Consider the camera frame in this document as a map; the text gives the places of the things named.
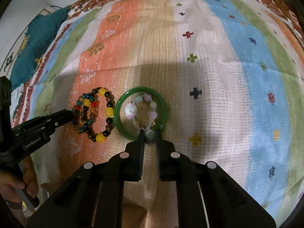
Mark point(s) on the teal blanket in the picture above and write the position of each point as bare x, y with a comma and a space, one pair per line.
40, 34

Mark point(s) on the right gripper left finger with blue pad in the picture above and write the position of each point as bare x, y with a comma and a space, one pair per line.
93, 195

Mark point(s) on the striped colourful woven mat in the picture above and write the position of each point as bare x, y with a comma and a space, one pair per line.
230, 72

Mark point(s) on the green jade bangle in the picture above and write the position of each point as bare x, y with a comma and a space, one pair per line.
119, 103

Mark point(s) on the person's left hand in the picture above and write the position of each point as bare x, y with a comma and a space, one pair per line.
9, 184

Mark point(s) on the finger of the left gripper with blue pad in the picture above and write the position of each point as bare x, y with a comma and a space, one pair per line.
41, 125

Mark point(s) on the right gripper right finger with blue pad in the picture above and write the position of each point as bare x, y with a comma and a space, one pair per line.
207, 196

